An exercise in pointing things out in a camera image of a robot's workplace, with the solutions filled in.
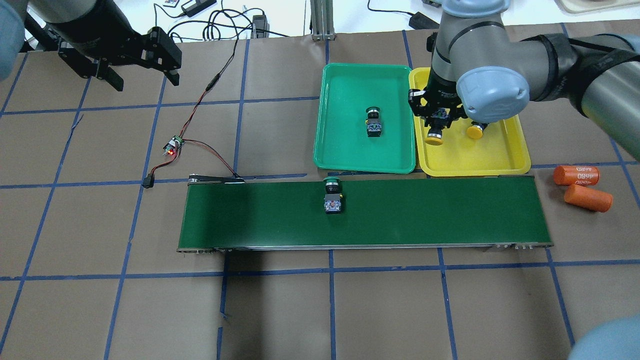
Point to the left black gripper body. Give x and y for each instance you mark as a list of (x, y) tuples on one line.
[(102, 28)]

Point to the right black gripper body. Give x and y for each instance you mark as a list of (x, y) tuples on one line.
[(443, 91)]

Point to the yellow push button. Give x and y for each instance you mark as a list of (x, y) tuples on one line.
[(435, 127), (476, 130)]

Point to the green push button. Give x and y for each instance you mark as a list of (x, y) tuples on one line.
[(333, 201), (374, 126)]

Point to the orange cylinder with white text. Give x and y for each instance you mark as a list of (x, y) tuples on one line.
[(581, 175)]

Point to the plain orange cylinder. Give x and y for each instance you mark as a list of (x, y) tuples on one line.
[(588, 198)]

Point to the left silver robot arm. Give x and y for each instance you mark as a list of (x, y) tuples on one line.
[(92, 37)]

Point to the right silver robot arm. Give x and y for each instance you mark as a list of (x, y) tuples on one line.
[(478, 73)]

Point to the black power adapter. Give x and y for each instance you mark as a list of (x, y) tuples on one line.
[(191, 8)]

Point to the green plastic tray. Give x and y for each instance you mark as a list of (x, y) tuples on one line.
[(341, 141)]

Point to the yellow plastic tray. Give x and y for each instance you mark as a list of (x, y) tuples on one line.
[(502, 150)]

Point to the small motor controller board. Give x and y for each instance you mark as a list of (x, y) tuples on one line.
[(173, 146)]

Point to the beige tray with bowl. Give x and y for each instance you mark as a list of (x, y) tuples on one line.
[(586, 6)]

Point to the green conveyor belt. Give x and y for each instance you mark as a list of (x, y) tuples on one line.
[(478, 212)]

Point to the aluminium frame post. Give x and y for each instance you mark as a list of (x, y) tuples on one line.
[(322, 20)]

